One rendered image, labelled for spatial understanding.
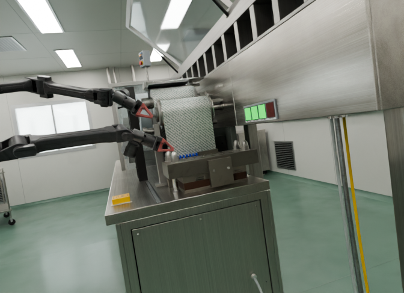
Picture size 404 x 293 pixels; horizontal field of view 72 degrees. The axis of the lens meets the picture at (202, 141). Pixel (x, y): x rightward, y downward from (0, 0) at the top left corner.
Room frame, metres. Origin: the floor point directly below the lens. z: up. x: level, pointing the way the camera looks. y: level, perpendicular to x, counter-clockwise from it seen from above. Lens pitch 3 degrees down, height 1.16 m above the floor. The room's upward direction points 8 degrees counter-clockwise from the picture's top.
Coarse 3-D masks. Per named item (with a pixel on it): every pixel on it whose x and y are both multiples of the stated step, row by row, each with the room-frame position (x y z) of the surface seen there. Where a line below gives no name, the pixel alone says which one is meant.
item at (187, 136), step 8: (184, 120) 1.33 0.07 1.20; (192, 120) 1.34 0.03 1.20; (200, 120) 1.35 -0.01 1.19; (208, 120) 1.36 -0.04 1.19; (168, 128) 1.31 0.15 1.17; (176, 128) 1.32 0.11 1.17; (184, 128) 1.33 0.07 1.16; (192, 128) 1.34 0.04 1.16; (200, 128) 1.35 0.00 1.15; (208, 128) 1.36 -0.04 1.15; (168, 136) 1.31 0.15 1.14; (176, 136) 1.32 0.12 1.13; (184, 136) 1.33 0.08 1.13; (192, 136) 1.34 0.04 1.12; (200, 136) 1.35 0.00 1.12; (208, 136) 1.36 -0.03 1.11; (176, 144) 1.32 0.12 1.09; (184, 144) 1.33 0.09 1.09; (192, 144) 1.34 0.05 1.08; (200, 144) 1.35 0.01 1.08; (208, 144) 1.36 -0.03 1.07; (176, 152) 1.32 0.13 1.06; (184, 152) 1.33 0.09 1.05; (192, 152) 1.34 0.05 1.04
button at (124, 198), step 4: (112, 196) 1.17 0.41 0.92; (116, 196) 1.15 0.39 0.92; (120, 196) 1.14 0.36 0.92; (124, 196) 1.13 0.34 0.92; (128, 196) 1.12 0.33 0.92; (112, 200) 1.11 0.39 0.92; (116, 200) 1.11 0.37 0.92; (120, 200) 1.11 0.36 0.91; (124, 200) 1.12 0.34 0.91; (128, 200) 1.12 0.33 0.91; (112, 204) 1.11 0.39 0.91
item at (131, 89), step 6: (132, 90) 1.60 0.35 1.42; (132, 96) 1.60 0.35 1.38; (132, 120) 1.59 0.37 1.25; (138, 120) 1.60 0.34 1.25; (132, 126) 1.59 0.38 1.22; (138, 126) 1.60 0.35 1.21; (138, 150) 1.59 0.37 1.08; (138, 156) 1.59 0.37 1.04; (138, 162) 1.59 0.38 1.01; (144, 162) 1.60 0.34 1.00; (138, 168) 1.59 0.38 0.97; (144, 168) 1.60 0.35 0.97; (138, 174) 1.59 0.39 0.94; (144, 174) 1.60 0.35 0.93
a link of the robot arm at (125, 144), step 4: (128, 128) 1.26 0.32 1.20; (124, 132) 1.19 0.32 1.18; (128, 132) 1.20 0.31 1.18; (132, 132) 1.23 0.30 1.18; (124, 136) 1.18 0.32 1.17; (128, 136) 1.19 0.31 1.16; (132, 136) 1.21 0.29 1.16; (128, 140) 1.20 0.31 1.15; (124, 144) 1.25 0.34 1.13; (128, 144) 1.23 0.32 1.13; (124, 148) 1.24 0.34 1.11; (128, 148) 1.25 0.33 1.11; (132, 148) 1.25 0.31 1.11; (136, 148) 1.26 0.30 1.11; (124, 152) 1.25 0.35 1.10; (128, 152) 1.26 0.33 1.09; (132, 152) 1.26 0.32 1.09; (136, 152) 1.28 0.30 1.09; (128, 156) 1.26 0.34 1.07; (132, 156) 1.27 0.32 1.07
